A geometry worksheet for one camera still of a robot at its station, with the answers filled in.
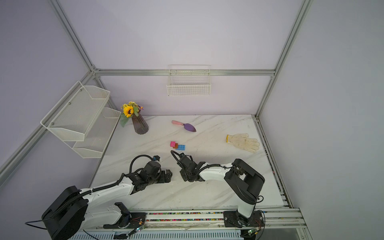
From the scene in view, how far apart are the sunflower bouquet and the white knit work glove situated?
0.66 m

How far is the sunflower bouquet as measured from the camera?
899 mm

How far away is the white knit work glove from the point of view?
3.39 ft
